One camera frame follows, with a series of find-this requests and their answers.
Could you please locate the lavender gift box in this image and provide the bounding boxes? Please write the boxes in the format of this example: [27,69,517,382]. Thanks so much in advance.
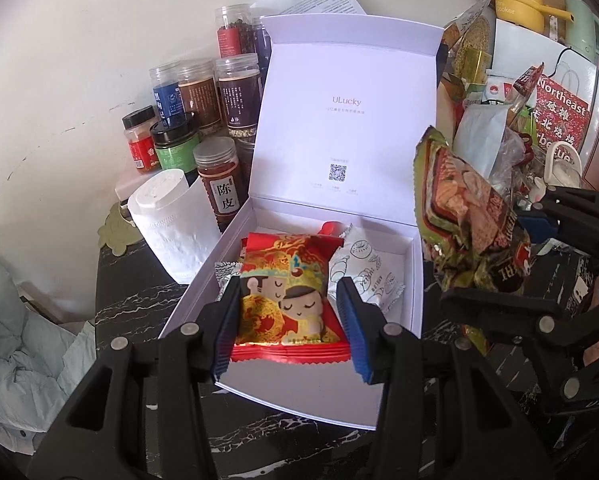
[158,14,445,433]

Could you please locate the white cartoon water bottle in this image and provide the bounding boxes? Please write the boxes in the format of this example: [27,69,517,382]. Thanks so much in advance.
[527,150,585,201]

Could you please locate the round cracker snack bag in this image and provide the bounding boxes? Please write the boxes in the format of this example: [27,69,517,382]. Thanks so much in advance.
[439,0,497,81]

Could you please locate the white red-logo packet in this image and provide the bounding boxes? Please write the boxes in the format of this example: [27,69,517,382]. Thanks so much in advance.
[482,77,515,106]

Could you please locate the white bread packet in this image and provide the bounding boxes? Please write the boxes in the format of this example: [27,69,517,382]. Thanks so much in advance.
[214,260,243,301]
[327,224,405,311]

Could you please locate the purple clear jar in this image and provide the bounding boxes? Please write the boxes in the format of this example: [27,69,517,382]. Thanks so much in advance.
[251,7,273,76]

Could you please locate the white label dried peel jar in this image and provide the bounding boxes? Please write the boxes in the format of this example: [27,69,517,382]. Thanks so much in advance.
[193,137,243,231]

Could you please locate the gold box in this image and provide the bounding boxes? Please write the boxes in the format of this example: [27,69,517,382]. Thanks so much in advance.
[454,45,493,86]

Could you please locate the grey-green puffer jacket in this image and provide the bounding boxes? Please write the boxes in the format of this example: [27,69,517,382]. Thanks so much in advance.
[0,250,98,456]

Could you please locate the yellow mini cooker pot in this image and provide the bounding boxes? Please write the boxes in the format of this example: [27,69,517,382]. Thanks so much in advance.
[492,0,575,28]

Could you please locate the red crowned-figure snack packet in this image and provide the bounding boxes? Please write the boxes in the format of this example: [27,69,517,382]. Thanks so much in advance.
[230,232,353,365]

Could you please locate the brown label clear jar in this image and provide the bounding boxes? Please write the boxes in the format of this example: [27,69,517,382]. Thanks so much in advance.
[177,60,220,136]

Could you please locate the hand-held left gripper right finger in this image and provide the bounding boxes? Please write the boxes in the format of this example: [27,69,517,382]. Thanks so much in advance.
[335,276,563,480]

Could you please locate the mint green kettle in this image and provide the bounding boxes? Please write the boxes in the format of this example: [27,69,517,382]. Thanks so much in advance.
[563,0,599,61]

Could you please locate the white paper bag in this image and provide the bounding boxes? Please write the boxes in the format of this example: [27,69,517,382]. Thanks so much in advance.
[494,20,599,181]

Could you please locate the white pouch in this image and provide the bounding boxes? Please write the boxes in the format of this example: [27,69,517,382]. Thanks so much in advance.
[452,102,513,181]

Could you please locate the green-edged brown snack packet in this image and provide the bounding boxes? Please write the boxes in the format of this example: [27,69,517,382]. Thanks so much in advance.
[413,126,523,281]

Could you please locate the red Northeast paper bag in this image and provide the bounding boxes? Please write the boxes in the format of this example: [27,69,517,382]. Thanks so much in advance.
[534,72,593,166]

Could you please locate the white tissue roll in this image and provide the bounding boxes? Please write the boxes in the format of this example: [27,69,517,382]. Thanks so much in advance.
[127,169,223,285]

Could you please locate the pink flat box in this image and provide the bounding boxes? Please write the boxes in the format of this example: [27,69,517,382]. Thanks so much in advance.
[114,165,150,201]

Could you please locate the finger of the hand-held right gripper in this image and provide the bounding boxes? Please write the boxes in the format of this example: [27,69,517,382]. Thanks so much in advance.
[439,282,599,361]
[517,185,599,271]

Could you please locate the black-lid green label jar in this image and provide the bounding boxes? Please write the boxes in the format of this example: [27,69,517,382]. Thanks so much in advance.
[150,116,201,173]

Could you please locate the blue label clear jar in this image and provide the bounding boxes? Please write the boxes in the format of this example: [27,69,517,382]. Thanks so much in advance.
[148,62,186,128]

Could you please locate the red label clear jar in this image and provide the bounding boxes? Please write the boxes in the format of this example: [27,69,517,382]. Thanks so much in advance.
[216,4,255,58]

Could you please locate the green leaf-shaped mat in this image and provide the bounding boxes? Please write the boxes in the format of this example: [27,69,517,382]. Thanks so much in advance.
[97,200,140,251]

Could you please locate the black-lid red label spice jar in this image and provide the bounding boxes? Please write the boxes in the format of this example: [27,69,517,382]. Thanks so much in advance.
[122,111,161,175]

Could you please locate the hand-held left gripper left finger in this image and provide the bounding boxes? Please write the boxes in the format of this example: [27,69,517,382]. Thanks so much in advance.
[27,275,243,480]

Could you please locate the dark purple label jar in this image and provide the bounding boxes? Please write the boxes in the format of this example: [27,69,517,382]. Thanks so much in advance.
[214,53,261,138]

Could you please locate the dark contents clear jar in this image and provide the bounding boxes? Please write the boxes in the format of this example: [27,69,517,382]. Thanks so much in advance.
[234,135,258,186]

